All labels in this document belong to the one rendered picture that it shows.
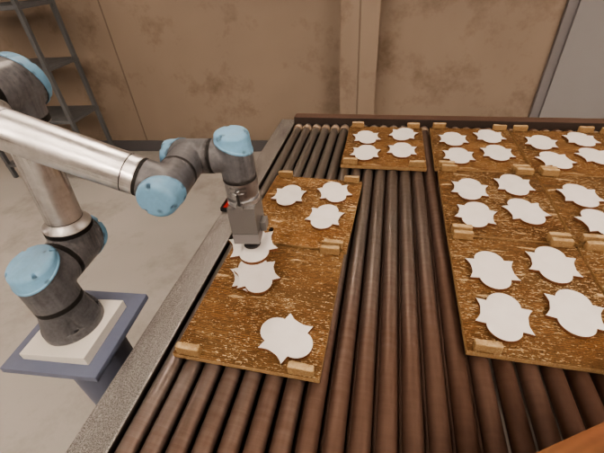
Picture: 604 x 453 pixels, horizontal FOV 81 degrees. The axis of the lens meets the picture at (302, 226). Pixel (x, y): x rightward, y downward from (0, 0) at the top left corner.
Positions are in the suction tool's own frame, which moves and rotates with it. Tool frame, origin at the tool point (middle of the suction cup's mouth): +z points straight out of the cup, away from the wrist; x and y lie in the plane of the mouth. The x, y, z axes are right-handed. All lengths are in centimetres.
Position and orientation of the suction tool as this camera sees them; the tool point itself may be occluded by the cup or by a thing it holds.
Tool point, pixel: (253, 247)
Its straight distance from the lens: 92.9
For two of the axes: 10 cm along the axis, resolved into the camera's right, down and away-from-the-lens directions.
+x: -10.0, 0.0, 1.0
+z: 0.6, 7.9, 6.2
